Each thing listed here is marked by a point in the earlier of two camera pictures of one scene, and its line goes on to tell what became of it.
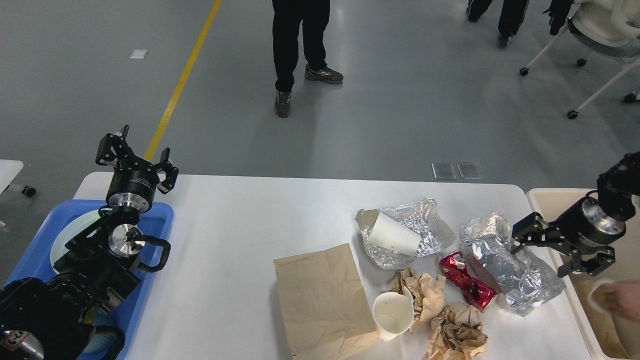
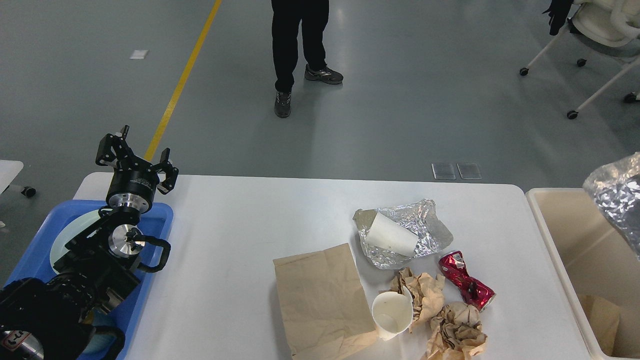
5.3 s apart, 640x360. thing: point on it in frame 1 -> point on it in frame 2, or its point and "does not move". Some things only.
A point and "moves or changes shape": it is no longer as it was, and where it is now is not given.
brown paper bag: x=327 y=307 does not move
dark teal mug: x=107 y=341 does not move
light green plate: x=71 y=229 does not move
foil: x=524 y=282 moves or changes shape
